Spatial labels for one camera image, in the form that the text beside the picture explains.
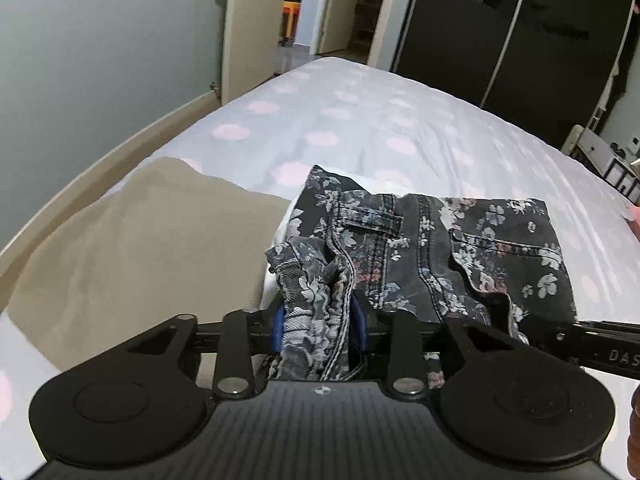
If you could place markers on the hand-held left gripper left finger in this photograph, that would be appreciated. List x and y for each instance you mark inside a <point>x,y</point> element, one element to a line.
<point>278,330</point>

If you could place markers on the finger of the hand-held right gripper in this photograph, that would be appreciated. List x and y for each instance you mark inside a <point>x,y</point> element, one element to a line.
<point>557,342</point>

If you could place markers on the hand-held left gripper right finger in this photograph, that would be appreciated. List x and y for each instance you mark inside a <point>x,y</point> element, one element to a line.
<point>359,330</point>

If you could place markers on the dark floral denim pants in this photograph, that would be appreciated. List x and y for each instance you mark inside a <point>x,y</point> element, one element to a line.
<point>425,260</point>

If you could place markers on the person's right hand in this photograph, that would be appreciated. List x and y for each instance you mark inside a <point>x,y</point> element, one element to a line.
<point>636,425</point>

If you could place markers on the white garment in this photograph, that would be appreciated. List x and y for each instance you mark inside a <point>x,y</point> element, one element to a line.
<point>380,182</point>

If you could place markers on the beige hoodie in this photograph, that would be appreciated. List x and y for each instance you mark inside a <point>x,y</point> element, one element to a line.
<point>150,240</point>

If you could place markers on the white shelf unit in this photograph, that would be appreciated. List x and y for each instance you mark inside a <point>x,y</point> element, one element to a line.
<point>600,155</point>

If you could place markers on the grey pink polka dot blanket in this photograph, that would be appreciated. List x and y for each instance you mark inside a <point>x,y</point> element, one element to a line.
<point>400,120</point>

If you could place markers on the cream door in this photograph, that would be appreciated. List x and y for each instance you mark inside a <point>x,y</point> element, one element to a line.
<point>340,5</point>
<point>250,25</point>

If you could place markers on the orange stool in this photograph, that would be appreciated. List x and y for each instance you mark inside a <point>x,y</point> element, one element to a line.
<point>291,22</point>

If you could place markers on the dark sliding wardrobe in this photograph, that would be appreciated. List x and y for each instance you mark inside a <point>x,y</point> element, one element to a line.
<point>500,25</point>

